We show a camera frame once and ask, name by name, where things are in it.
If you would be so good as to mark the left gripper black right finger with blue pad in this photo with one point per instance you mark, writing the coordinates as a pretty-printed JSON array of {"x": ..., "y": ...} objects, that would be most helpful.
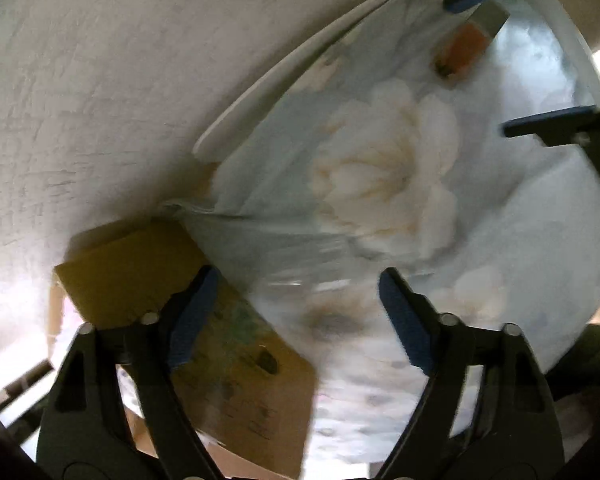
[{"x": 486, "y": 411}]

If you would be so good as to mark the floral blue bed sheet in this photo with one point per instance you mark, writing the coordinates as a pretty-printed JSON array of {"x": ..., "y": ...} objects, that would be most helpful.
[{"x": 372, "y": 159}]

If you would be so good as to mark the orange white tube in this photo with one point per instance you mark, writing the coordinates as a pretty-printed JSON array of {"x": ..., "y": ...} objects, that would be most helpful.
[{"x": 465, "y": 47}]

